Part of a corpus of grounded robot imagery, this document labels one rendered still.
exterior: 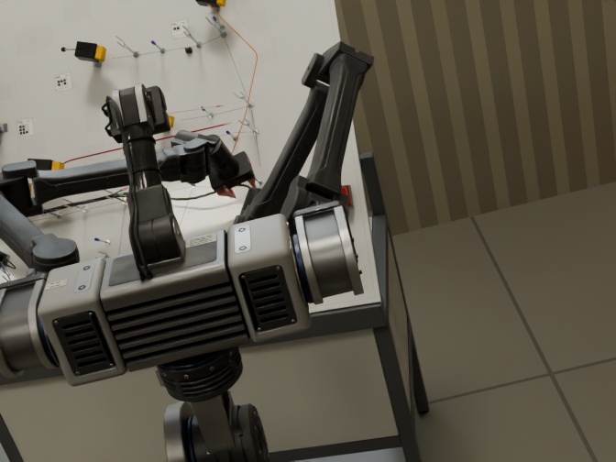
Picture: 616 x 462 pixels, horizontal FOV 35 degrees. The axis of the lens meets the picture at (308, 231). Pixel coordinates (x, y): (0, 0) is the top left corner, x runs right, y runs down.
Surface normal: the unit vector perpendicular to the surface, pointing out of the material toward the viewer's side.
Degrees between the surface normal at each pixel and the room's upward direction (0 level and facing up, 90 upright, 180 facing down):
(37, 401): 90
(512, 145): 90
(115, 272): 0
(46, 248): 12
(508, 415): 0
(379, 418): 90
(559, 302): 0
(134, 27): 53
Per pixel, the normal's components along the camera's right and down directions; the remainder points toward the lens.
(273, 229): -0.22, -0.85
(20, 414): -0.07, 0.49
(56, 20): -0.18, -0.11
